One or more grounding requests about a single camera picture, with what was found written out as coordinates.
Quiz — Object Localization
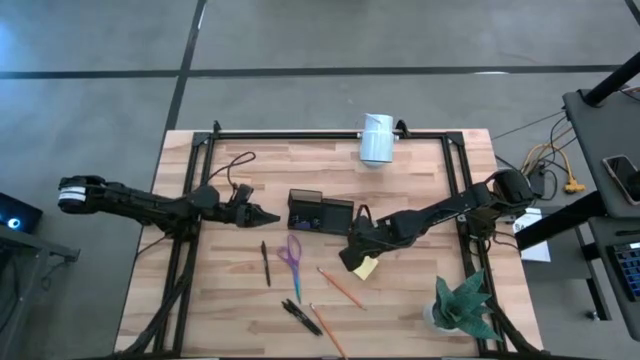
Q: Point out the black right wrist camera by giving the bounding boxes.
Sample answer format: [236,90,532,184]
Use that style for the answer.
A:
[352,203,375,231]

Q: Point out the yellow cable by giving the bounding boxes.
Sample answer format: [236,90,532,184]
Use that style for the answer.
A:
[519,142,587,196]

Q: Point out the white cylindrical lamp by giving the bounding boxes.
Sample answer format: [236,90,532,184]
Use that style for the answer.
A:
[357,112,400,169]

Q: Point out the purple handled scissors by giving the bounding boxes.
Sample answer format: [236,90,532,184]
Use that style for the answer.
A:
[277,232,304,305]

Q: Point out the black power adapter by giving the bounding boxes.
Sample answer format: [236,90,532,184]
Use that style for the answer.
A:
[530,172,549,199]

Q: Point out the orange pencil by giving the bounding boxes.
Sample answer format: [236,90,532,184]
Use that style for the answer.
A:
[316,266,367,312]
[308,302,350,360]

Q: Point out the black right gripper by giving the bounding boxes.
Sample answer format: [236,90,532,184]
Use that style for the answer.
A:
[338,219,402,272]

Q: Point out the grey metal cart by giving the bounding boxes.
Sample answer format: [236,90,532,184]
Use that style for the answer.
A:
[0,224,81,360]

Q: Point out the black camera cable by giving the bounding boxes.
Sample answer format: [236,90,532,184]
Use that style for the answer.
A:
[205,151,258,202]

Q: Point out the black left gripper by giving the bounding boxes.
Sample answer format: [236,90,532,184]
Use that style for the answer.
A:
[230,198,282,230]

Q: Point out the green plant in white pot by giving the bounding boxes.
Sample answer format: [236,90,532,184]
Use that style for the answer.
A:
[423,269,504,344]

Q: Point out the black marker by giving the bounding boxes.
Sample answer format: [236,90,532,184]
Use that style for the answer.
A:
[280,300,321,337]
[285,298,324,334]

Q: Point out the black smartphone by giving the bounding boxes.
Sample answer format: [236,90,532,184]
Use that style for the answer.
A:
[602,154,640,207]

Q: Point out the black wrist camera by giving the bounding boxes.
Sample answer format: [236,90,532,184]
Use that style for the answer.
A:
[352,203,375,231]
[234,183,255,205]

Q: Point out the black keypad with blue keys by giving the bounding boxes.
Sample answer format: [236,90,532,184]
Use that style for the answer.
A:
[605,240,640,303]

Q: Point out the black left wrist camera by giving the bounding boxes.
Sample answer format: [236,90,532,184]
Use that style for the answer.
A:
[234,183,255,205]

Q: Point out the black pole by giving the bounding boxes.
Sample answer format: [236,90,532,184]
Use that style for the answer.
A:
[583,52,640,108]

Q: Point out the yellow sticky note pad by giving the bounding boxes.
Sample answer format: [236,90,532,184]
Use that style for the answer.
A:
[352,255,380,282]

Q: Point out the grey side desk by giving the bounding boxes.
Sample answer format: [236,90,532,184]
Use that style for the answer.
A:
[562,87,640,344]

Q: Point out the black device with blue light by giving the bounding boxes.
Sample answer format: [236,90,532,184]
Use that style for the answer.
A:
[0,192,45,235]

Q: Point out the black desk beam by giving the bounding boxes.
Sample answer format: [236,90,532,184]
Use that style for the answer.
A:
[514,189,609,252]

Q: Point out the black pen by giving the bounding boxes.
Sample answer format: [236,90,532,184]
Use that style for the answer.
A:
[260,240,273,288]

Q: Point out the black mesh desk organizer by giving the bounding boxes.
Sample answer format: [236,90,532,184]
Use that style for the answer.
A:
[286,188,355,237]

